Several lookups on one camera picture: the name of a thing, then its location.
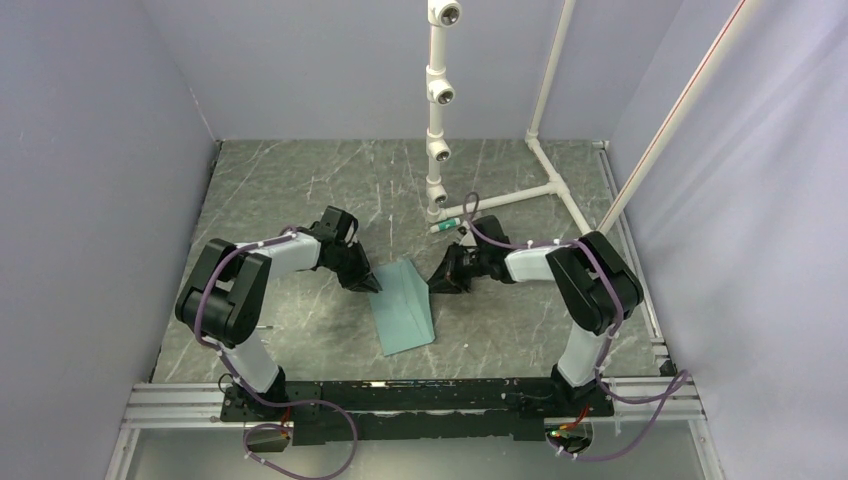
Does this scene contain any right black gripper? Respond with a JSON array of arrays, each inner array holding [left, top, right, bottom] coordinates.
[[422, 242, 489, 295]]

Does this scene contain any teal paper envelope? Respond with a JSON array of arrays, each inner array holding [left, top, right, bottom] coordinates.
[[369, 259, 436, 356]]

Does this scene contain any green white glue stick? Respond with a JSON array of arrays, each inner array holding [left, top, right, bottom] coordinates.
[[429, 218, 461, 233]]

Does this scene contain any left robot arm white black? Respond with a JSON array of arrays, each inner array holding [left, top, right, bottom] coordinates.
[[175, 206, 381, 420]]

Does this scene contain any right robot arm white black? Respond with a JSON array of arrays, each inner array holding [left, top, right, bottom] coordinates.
[[427, 215, 645, 415]]

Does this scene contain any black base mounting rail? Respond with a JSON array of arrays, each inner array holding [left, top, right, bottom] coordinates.
[[219, 377, 614, 446]]

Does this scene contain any aluminium frame rail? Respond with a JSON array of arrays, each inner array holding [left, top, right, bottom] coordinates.
[[105, 336, 726, 479]]

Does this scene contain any white pvc pipe frame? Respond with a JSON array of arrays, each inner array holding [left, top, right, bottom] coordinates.
[[423, 0, 763, 250]]

